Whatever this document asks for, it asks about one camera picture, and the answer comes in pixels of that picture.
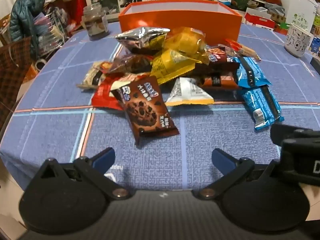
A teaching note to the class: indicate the clear dark brownie packet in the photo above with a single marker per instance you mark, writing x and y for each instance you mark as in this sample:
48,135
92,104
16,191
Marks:
132,63

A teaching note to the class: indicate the dark green bag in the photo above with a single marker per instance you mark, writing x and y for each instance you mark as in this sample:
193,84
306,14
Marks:
240,1

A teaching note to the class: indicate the red snack packet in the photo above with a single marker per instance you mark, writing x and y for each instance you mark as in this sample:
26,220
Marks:
103,95

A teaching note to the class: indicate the tape roll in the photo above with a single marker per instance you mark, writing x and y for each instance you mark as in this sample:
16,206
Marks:
36,65

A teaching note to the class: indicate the white printed mug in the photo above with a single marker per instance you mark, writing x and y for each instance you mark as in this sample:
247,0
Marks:
297,40

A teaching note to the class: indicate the orange cardboard box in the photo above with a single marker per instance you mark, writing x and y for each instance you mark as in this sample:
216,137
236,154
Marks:
175,22

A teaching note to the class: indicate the white yellow triangular packet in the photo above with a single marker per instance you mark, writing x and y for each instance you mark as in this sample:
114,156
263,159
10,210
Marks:
185,93

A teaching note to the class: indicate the brown checked bag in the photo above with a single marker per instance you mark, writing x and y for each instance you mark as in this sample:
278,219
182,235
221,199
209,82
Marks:
12,62

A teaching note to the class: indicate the clear glass jar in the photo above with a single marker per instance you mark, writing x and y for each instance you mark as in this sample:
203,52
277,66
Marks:
95,25

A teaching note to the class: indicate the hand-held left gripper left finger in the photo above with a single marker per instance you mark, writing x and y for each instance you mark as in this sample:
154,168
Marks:
105,156

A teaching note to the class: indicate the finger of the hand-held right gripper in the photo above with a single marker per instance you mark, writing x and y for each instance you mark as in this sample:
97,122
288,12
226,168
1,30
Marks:
287,133

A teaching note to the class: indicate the red paper bag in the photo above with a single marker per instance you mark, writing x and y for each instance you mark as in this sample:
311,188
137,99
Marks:
77,10

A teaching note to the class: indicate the red white carton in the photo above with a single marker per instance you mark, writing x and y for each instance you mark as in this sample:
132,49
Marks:
257,20

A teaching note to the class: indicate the teal puffer jacket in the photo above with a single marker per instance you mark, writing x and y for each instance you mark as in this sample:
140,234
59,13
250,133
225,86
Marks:
25,17

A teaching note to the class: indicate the brown chocolate cookie packet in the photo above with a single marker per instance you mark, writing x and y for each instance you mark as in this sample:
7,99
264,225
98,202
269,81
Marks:
145,110

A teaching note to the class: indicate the silver snack bag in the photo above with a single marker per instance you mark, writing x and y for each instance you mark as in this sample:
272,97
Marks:
140,40

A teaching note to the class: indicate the black box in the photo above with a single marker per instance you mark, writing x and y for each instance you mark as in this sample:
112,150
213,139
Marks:
315,63

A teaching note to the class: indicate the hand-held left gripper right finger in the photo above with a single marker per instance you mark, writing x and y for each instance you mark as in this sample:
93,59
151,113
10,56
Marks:
222,160

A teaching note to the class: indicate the yellow snack packet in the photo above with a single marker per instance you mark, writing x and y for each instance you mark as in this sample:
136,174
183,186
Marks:
167,65

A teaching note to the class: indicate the beige snack packet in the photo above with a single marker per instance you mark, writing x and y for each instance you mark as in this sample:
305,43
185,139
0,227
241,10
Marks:
90,76

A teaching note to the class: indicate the blue cookie packet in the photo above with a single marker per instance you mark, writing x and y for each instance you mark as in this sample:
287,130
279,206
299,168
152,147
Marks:
262,105
250,75

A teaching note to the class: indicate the red biscuit stick packet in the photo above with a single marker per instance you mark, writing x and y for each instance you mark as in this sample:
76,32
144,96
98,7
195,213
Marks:
242,48

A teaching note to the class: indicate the white appliance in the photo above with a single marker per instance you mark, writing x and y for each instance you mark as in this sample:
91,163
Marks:
295,5

